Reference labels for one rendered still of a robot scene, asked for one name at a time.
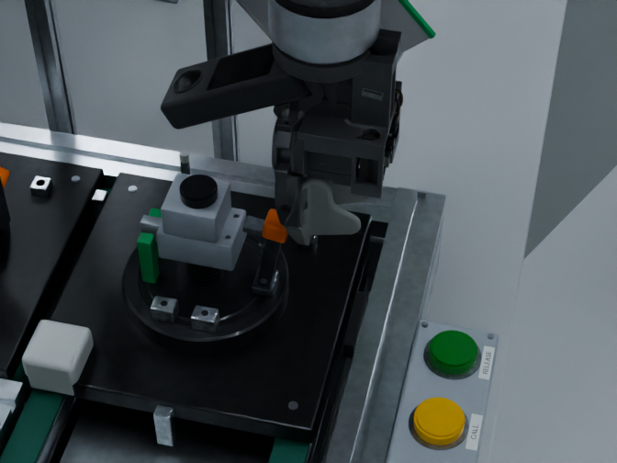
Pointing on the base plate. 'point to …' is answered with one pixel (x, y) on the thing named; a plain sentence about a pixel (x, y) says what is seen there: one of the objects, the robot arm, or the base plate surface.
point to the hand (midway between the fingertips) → (297, 228)
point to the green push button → (453, 352)
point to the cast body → (198, 223)
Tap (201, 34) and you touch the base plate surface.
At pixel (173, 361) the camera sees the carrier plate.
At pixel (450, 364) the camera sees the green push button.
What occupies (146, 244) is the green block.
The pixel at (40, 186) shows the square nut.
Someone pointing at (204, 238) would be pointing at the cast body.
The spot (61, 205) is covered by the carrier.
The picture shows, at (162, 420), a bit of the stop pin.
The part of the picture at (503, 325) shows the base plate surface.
